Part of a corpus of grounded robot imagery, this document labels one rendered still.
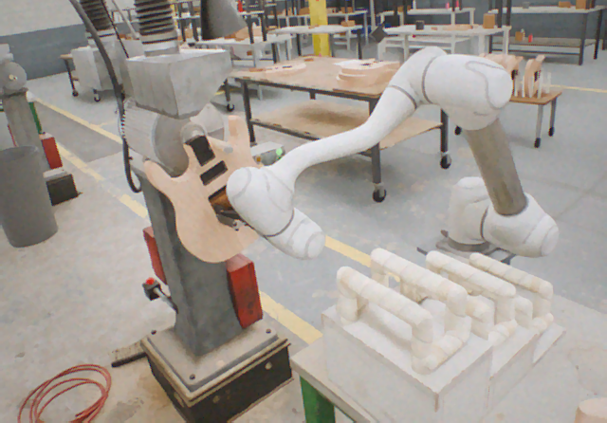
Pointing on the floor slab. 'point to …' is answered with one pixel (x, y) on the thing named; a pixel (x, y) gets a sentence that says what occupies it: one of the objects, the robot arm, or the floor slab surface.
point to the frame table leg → (316, 405)
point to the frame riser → (229, 387)
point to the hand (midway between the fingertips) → (227, 201)
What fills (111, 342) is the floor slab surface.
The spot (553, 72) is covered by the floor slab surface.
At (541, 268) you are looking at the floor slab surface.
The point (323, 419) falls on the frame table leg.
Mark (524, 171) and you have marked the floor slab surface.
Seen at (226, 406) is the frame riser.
